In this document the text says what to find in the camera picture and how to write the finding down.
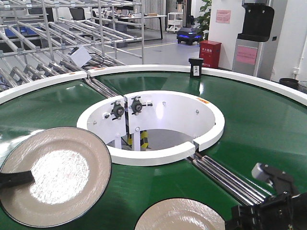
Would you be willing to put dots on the black bearing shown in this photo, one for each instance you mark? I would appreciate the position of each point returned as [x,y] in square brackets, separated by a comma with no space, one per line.
[118,110]
[137,105]

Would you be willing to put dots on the steel rollers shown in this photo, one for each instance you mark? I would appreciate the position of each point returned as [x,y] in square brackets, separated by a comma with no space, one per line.
[100,87]
[243,192]

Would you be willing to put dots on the beige plate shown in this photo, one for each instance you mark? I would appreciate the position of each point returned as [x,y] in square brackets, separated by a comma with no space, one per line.
[71,168]
[180,214]

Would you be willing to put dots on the black sensor box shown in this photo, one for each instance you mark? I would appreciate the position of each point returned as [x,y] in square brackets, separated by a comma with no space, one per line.
[195,68]

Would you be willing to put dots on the black bearing left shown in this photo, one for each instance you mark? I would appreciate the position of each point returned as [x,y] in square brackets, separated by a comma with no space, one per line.
[118,110]

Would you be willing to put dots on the blue lit mobile robot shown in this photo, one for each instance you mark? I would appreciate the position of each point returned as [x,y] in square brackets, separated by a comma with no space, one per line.
[188,35]

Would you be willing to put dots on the grey water dispenser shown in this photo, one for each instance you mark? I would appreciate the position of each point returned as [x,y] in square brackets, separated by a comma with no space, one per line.
[256,31]

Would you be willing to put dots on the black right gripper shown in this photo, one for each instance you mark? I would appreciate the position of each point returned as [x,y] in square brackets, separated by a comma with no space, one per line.
[283,212]

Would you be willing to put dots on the metal roller rack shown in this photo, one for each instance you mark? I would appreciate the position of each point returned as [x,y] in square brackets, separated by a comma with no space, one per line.
[36,35]

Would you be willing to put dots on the green potted plant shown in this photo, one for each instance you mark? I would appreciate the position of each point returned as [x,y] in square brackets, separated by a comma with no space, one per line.
[204,19]

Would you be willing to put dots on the pink wall notice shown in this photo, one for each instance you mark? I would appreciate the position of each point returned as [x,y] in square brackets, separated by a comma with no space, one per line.
[223,16]

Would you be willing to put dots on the steel rollers back left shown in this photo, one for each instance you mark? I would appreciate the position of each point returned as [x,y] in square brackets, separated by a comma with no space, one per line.
[100,87]

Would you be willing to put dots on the black bearing right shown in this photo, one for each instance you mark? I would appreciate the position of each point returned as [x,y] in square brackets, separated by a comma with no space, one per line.
[137,105]

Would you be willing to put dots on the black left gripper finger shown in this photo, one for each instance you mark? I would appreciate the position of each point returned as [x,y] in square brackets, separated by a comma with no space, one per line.
[8,180]

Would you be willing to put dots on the white outer conveyor rim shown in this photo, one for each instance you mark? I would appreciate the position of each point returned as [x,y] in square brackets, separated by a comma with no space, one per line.
[42,83]

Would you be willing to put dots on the white box on rack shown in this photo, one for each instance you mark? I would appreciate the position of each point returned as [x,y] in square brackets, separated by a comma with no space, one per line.
[79,55]

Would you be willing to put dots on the steel rollers front right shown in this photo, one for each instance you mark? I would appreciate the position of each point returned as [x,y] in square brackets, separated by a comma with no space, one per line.
[243,192]

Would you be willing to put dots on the white wheeled cart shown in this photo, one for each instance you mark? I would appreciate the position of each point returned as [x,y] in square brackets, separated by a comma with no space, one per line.
[174,21]

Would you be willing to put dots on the office desk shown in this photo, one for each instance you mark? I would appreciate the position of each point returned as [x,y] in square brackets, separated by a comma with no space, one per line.
[139,22]

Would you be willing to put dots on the red fire extinguisher cabinet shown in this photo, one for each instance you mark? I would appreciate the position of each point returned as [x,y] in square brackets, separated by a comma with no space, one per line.
[210,53]

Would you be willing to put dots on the black waste bin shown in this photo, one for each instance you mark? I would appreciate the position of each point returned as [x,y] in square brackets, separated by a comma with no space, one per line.
[292,83]

